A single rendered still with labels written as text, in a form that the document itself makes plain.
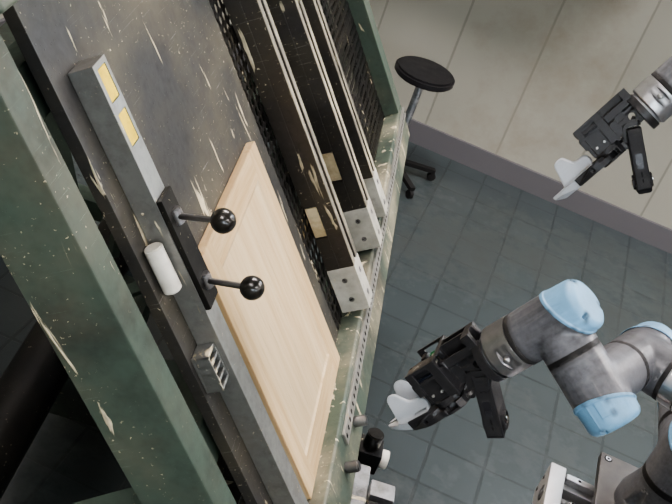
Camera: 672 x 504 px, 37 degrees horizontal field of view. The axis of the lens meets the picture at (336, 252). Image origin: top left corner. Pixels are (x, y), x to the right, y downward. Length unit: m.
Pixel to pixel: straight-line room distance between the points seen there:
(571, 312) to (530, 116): 3.95
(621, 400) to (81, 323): 0.69
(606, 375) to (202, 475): 0.58
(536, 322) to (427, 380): 0.18
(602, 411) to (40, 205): 0.73
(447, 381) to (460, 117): 3.95
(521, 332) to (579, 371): 0.09
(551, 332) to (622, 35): 3.81
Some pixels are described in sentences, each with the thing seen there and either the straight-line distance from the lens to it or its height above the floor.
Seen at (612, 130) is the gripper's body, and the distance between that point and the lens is 1.75.
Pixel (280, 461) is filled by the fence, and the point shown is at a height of 1.06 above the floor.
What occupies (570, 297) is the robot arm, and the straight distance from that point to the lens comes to 1.29.
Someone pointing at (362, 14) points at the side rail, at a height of 1.19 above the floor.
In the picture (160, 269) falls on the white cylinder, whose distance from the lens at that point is 1.53.
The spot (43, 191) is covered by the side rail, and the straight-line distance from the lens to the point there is 1.25.
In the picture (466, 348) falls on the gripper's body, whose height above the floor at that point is 1.54.
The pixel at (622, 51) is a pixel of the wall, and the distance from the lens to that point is 5.06.
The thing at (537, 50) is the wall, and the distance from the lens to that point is 5.09.
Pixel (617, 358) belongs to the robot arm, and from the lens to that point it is 1.35.
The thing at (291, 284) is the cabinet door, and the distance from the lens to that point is 2.08.
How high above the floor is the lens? 2.33
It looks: 33 degrees down
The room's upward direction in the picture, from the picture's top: 20 degrees clockwise
